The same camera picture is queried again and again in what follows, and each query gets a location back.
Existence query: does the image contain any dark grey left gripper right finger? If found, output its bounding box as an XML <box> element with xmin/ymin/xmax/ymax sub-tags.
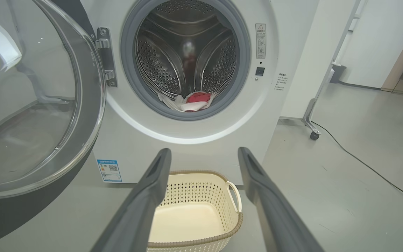
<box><xmin>238</xmin><ymin>147</ymin><xmax>324</xmax><ymax>252</ymax></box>

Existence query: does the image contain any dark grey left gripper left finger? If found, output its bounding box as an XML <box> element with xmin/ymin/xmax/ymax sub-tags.
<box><xmin>90</xmin><ymin>148</ymin><xmax>172</xmax><ymax>252</ymax></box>

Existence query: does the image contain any white red-striped garment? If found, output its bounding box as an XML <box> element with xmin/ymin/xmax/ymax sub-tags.
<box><xmin>158</xmin><ymin>92</ymin><xmax>218</xmax><ymax>112</ymax></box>

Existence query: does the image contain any round grey glass washer door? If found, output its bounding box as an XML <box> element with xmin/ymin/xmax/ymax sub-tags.
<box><xmin>0</xmin><ymin>0</ymin><xmax>107</xmax><ymax>250</ymax></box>

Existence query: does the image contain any cream perforated laundry basket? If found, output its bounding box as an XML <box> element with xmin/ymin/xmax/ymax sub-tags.
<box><xmin>147</xmin><ymin>170</ymin><xmax>243</xmax><ymax>252</ymax></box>

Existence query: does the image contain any white front-load washing machine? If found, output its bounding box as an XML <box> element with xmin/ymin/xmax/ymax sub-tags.
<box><xmin>53</xmin><ymin>0</ymin><xmax>321</xmax><ymax>186</ymax></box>

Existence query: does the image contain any grey rubber door gasket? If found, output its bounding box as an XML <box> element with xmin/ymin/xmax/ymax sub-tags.
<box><xmin>120</xmin><ymin>0</ymin><xmax>251</xmax><ymax>121</ymax></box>

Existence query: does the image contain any metal door hinge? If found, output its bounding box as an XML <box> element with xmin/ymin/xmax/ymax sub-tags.
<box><xmin>95</xmin><ymin>27</ymin><xmax>118</xmax><ymax>87</ymax></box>

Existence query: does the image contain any blue energy label sticker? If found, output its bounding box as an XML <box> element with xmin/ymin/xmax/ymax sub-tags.
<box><xmin>97</xmin><ymin>160</ymin><xmax>122</xmax><ymax>183</ymax></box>

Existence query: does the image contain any perforated steel washer drum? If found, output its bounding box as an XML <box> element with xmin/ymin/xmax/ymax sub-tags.
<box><xmin>135</xmin><ymin>0</ymin><xmax>239</xmax><ymax>102</ymax></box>

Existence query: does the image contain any white wheeled partition panel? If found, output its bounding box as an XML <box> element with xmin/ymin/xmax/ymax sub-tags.
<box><xmin>279</xmin><ymin>0</ymin><xmax>366</xmax><ymax>141</ymax></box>

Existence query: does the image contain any grey warning label sticker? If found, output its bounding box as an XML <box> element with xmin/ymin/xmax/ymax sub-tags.
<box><xmin>255</xmin><ymin>23</ymin><xmax>267</xmax><ymax>59</ymax></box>

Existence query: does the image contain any thin black floor cable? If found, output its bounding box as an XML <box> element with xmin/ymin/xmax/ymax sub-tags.
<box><xmin>312</xmin><ymin>121</ymin><xmax>403</xmax><ymax>211</ymax></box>

